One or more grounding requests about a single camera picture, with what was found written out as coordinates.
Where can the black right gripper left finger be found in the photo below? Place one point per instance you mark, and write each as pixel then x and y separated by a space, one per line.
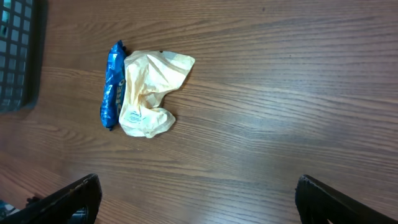
pixel 77 203

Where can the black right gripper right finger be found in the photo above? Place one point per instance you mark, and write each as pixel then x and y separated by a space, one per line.
pixel 317 202

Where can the beige crumpled plastic bag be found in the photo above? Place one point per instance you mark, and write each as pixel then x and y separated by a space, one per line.
pixel 150 75

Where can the blue cookie packet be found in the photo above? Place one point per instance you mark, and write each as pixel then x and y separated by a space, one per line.
pixel 114 86

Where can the grey plastic mesh basket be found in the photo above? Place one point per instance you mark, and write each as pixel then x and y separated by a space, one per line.
pixel 23 26

